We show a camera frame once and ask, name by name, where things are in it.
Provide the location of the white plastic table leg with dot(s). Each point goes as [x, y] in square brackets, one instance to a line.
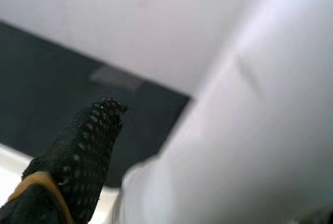
[234, 143]

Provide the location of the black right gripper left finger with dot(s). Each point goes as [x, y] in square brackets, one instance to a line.
[86, 156]

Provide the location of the yellow rubber band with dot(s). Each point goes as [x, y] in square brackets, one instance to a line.
[54, 185]

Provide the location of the black tablecloth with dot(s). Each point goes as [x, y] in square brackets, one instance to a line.
[39, 91]

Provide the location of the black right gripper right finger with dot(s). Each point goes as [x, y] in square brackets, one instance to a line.
[317, 217]

